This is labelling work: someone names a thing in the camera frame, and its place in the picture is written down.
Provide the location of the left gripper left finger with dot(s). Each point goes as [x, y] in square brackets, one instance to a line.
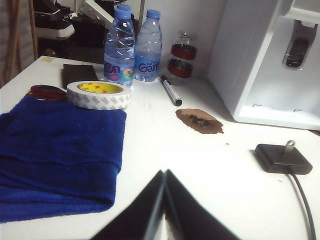
[140, 215]

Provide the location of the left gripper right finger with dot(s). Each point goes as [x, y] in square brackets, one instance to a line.
[190, 215]

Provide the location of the silver USB flash drive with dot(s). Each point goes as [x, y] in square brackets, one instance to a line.
[290, 145]

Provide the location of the black USB hub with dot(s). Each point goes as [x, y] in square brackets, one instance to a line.
[277, 156]

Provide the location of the black rectangular box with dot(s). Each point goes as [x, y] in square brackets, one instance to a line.
[78, 73]

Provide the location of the brown torn surface patch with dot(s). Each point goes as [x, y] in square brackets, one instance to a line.
[195, 121]

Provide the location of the blue cloth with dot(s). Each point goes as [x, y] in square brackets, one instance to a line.
[50, 150]

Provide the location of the white double-sided tape roll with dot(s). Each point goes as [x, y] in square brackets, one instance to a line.
[100, 101]

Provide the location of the black marker pen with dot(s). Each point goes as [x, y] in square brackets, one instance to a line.
[171, 91]

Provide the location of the white AUX water dispenser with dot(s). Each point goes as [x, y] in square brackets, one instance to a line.
[237, 62]

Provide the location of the clear jar with red bands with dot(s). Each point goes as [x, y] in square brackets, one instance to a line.
[182, 51]

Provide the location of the clear water bottle blue cap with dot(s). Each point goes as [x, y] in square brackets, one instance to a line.
[120, 50]
[124, 7]
[148, 50]

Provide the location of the small yellow sticky note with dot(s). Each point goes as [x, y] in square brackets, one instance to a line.
[47, 59]

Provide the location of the black and white machine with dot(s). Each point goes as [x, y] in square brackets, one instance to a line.
[53, 30]

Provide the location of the wooden crate with plastic wrap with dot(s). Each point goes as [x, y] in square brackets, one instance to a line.
[16, 37]

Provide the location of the silver metal bracket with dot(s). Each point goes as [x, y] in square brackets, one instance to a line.
[97, 10]

